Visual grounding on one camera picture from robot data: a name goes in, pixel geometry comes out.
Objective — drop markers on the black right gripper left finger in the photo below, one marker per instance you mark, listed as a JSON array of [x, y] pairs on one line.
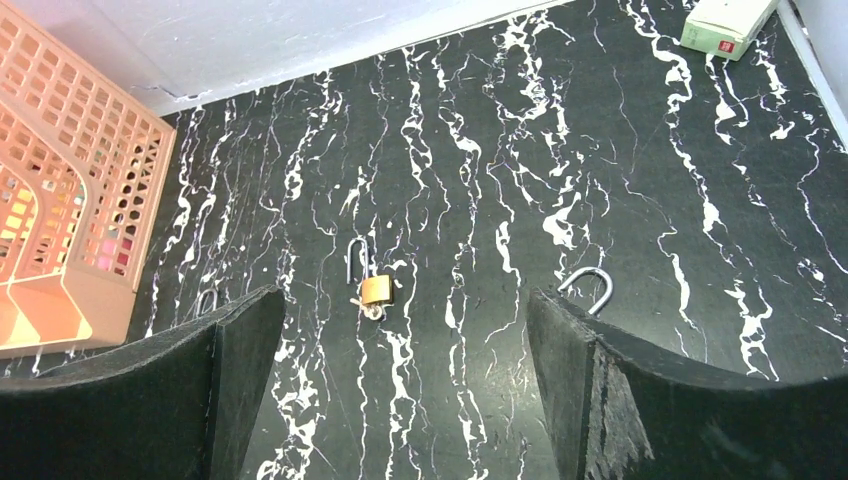
[[180, 404]]

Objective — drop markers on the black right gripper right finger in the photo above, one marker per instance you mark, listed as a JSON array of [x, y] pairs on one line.
[[617, 406]]

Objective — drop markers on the small brass padlock with key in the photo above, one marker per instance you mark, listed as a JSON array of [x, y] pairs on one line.
[[375, 291]]

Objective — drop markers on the padlock with silver shackle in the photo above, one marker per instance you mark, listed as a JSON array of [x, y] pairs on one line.
[[597, 283]]

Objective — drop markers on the pink plastic file organizer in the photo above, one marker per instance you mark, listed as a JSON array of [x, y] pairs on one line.
[[83, 165]]

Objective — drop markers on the white green small box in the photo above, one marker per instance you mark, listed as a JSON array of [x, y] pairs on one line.
[[725, 28]]

